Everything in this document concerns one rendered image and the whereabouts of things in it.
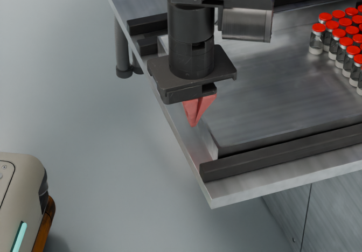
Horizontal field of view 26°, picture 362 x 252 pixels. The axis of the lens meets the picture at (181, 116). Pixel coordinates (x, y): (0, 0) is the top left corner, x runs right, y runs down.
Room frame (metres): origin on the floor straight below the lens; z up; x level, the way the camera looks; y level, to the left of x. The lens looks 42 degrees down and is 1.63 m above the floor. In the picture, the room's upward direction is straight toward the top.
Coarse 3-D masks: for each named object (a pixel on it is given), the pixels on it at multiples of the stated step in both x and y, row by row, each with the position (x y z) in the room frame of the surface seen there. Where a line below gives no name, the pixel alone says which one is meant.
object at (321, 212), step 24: (288, 192) 1.26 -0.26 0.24; (312, 192) 1.17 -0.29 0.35; (336, 192) 1.09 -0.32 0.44; (360, 192) 1.01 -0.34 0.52; (288, 216) 1.25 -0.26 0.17; (312, 216) 1.15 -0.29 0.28; (336, 216) 1.07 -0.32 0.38; (360, 216) 1.00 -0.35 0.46; (288, 240) 1.24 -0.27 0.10; (312, 240) 1.14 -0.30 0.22; (336, 240) 1.06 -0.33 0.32; (360, 240) 0.98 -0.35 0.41
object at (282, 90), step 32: (352, 0) 1.07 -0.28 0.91; (288, 32) 1.03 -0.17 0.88; (256, 64) 0.94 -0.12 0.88; (288, 64) 0.94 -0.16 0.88; (320, 64) 0.94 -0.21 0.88; (224, 96) 0.87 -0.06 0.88; (256, 96) 0.87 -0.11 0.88; (288, 96) 0.87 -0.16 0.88; (320, 96) 0.87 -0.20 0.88; (352, 96) 0.87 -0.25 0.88; (224, 128) 0.80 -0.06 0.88; (256, 128) 0.80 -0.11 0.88; (288, 128) 0.80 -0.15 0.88; (320, 128) 0.77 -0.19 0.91
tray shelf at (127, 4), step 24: (120, 0) 1.12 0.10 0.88; (144, 0) 1.12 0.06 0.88; (312, 0) 1.12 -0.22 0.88; (120, 24) 1.07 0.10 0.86; (144, 72) 0.94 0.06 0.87; (168, 120) 0.83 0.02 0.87; (192, 144) 0.77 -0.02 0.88; (360, 144) 0.77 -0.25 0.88; (192, 168) 0.74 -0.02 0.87; (264, 168) 0.72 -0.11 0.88; (288, 168) 0.72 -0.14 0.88; (312, 168) 0.72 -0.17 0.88; (336, 168) 0.73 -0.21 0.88; (360, 168) 0.74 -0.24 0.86; (216, 192) 0.68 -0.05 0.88; (240, 192) 0.68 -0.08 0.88; (264, 192) 0.69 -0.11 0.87
